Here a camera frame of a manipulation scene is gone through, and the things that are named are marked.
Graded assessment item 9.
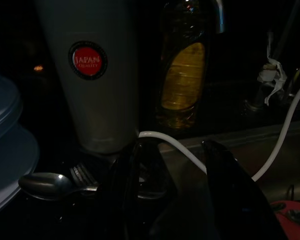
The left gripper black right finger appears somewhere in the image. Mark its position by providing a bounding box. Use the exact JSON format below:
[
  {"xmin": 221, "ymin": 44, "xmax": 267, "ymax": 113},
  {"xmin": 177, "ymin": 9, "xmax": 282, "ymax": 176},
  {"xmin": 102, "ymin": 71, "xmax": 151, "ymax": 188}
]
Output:
[{"xmin": 201, "ymin": 139, "xmax": 289, "ymax": 240}]

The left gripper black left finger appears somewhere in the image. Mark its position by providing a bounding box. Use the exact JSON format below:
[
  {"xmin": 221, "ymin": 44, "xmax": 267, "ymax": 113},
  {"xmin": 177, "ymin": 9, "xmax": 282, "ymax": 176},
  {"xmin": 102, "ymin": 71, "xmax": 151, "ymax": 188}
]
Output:
[{"xmin": 97, "ymin": 141, "xmax": 176, "ymax": 240}]

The steel fork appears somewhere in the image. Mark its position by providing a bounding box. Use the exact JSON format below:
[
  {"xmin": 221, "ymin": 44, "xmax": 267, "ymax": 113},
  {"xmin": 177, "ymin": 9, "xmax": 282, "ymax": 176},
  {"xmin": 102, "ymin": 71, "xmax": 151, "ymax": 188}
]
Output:
[{"xmin": 69, "ymin": 162, "xmax": 100, "ymax": 191}]

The stainless steel sink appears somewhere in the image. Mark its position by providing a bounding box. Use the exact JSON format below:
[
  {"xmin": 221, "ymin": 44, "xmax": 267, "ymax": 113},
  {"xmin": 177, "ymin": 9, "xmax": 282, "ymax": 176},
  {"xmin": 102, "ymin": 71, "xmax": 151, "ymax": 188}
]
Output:
[{"xmin": 157, "ymin": 119, "xmax": 300, "ymax": 208}]

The pink plate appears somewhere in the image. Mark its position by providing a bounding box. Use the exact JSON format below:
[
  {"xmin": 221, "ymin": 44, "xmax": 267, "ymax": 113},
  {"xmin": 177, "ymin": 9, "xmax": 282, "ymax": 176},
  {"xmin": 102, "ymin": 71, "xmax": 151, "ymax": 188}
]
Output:
[{"xmin": 269, "ymin": 198, "xmax": 300, "ymax": 240}]

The steel spoon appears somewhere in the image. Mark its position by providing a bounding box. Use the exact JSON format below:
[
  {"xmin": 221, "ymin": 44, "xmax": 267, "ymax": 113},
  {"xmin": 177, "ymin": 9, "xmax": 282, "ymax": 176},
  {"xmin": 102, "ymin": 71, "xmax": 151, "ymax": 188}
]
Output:
[
  {"xmin": 17, "ymin": 172, "xmax": 98, "ymax": 201},
  {"xmin": 286, "ymin": 208, "xmax": 300, "ymax": 223}
]

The grey canister red round sticker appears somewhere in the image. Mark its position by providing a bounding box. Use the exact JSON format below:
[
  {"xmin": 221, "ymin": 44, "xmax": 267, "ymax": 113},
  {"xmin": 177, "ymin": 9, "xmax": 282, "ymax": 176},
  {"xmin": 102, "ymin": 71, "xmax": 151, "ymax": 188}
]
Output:
[{"xmin": 33, "ymin": 0, "xmax": 141, "ymax": 155}]

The yellow dish soap bottle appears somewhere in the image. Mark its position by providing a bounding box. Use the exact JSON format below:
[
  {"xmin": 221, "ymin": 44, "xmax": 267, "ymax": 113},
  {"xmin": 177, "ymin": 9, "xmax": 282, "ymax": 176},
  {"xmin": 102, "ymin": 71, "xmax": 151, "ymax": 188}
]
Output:
[{"xmin": 154, "ymin": 0, "xmax": 212, "ymax": 130}]

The chrome tap with white tape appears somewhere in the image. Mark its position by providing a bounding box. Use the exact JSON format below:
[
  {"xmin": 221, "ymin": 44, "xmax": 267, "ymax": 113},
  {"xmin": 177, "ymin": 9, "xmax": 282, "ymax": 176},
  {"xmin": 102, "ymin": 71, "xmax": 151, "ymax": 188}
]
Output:
[{"xmin": 244, "ymin": 29, "xmax": 300, "ymax": 111}]

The white tiered storage container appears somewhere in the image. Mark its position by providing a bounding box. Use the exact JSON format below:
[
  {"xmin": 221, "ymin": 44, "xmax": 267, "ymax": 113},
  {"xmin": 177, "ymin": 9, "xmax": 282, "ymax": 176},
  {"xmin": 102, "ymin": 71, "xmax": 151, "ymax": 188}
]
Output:
[{"xmin": 0, "ymin": 57, "xmax": 40, "ymax": 221}]

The chrome curved spout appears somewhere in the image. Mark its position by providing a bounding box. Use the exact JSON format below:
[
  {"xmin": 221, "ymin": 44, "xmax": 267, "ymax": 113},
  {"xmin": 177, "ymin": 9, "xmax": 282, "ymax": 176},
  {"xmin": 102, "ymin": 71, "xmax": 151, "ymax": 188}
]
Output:
[{"xmin": 209, "ymin": 0, "xmax": 227, "ymax": 35}]

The white flexible hose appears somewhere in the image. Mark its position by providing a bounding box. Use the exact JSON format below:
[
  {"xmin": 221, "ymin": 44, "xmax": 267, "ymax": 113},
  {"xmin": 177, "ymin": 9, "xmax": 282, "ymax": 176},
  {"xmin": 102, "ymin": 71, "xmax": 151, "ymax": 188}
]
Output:
[{"xmin": 138, "ymin": 77, "xmax": 300, "ymax": 182}]

